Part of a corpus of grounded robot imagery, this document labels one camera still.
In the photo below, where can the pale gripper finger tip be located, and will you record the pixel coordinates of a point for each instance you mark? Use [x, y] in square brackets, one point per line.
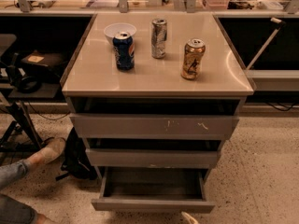
[189, 218]

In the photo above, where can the grey bottom drawer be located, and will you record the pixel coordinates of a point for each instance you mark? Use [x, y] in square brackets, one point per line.
[152, 190]

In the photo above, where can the grey drawer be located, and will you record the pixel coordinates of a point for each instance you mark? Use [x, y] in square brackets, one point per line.
[180, 127]
[152, 158]
[152, 190]

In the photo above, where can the grey middle drawer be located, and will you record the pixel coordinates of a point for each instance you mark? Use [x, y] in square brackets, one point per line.
[152, 158]

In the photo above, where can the grey drawer cabinet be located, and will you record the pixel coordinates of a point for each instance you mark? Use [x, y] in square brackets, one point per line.
[94, 85]

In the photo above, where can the grey top drawer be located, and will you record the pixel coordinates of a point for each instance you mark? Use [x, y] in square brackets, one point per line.
[180, 127]

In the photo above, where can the black backpack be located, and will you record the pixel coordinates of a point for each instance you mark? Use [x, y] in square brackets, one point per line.
[76, 162]

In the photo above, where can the beige shoe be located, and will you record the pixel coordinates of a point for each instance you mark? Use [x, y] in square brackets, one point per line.
[50, 152]

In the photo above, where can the gold crumpled can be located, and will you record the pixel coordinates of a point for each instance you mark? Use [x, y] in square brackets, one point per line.
[194, 51]

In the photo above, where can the blue jeans leg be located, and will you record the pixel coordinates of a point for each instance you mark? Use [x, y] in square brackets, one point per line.
[13, 172]

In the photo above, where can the blue Pepsi can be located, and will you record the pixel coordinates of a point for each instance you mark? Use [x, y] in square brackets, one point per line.
[124, 48]

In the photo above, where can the silver crumpled can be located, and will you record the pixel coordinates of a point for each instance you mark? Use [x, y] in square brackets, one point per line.
[158, 38]

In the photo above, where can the white bowl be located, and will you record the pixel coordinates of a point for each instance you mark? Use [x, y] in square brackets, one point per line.
[114, 28]

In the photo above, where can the black headphones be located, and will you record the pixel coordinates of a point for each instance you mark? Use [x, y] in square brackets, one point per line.
[24, 84]

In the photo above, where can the dark box with label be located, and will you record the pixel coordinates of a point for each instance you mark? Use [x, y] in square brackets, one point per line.
[48, 66]

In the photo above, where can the black stand frame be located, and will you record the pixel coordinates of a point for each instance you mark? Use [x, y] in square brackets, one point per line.
[20, 135]

